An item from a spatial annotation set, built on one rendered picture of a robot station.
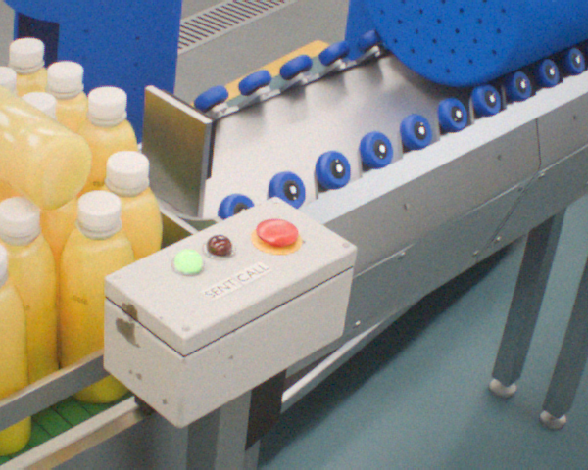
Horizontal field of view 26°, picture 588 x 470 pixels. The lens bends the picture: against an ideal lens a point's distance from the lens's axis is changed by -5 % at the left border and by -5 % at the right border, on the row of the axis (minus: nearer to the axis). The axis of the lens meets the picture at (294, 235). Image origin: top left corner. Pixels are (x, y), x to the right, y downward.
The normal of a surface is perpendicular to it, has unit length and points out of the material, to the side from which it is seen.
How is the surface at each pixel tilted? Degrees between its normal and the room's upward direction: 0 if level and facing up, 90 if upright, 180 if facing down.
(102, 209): 0
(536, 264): 90
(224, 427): 90
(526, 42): 101
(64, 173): 89
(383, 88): 0
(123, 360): 90
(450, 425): 0
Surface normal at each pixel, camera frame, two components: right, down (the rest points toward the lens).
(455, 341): 0.11, -0.82
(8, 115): -0.07, -0.70
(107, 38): 0.31, 0.57
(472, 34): -0.69, 0.34
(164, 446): 0.72, 0.46
